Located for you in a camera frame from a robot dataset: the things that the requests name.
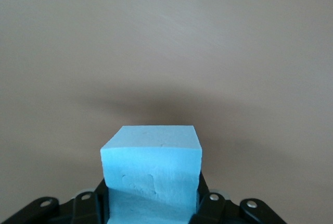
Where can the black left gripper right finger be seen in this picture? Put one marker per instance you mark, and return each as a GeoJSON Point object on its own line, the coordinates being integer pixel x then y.
{"type": "Point", "coordinates": [221, 208]}

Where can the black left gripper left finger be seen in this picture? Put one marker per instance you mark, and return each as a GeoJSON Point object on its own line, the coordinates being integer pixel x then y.
{"type": "Point", "coordinates": [78, 208]}

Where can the light blue foam block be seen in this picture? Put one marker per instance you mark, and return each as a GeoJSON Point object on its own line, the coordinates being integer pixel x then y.
{"type": "Point", "coordinates": [153, 172]}

